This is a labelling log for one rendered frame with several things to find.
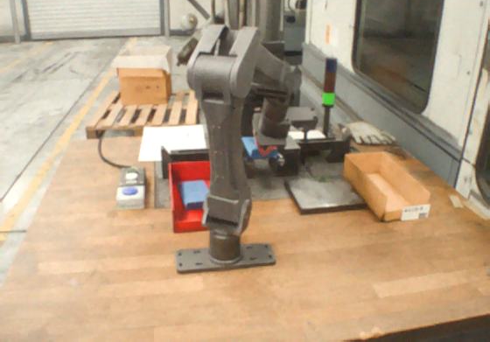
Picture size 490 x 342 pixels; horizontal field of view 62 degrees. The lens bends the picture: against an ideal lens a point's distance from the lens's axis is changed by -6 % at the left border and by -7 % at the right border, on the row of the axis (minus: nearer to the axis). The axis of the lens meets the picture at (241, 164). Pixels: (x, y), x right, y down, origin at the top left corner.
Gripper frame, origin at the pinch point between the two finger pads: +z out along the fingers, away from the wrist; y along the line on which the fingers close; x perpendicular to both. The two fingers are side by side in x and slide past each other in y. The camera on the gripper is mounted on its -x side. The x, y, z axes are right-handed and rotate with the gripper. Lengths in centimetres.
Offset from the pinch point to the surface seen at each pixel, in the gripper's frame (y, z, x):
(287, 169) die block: 1.1, 9.5, -8.5
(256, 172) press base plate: 3.2, 13.5, -0.7
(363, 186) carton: -12.1, 0.4, -24.3
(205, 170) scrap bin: 1.9, 9.4, 14.4
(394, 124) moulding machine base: 35, 29, -64
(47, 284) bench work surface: -34, -5, 49
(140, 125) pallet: 198, 207, 43
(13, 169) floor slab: 149, 200, 146
